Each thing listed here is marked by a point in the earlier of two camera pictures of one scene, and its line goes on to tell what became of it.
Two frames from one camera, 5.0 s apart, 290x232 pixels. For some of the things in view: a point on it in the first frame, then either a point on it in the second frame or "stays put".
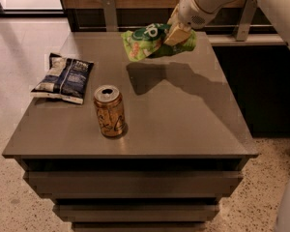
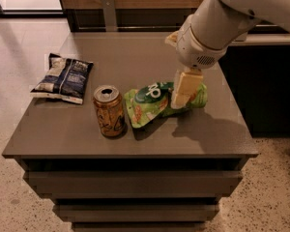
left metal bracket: [109, 7] stays put
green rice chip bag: [148, 41] to [153, 101]
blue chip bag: [66, 78] stays put
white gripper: [190, 11] to [192, 53]
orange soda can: [110, 108] stays put
